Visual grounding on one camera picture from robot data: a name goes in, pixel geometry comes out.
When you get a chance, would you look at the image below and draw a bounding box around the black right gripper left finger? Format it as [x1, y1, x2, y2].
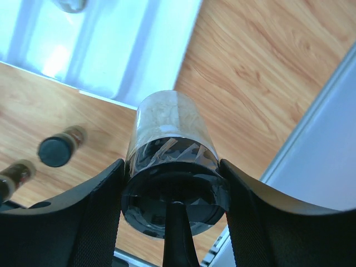
[1, 159, 124, 266]

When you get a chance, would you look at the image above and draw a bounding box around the white divided organizer tray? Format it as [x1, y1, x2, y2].
[1, 1, 202, 110]

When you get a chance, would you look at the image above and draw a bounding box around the white powder jar black lid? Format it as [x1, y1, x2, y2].
[121, 91, 230, 253]

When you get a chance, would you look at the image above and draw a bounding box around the aluminium frame rail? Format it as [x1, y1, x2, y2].
[112, 227, 236, 267]

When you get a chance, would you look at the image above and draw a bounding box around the small black lid spice jar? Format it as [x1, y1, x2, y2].
[1, 159, 36, 204]
[37, 125, 87, 167]

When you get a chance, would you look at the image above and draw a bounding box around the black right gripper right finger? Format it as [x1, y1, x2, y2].
[220, 159, 355, 266]

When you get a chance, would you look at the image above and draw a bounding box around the right aluminium corner post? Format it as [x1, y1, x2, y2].
[260, 41, 356, 184]

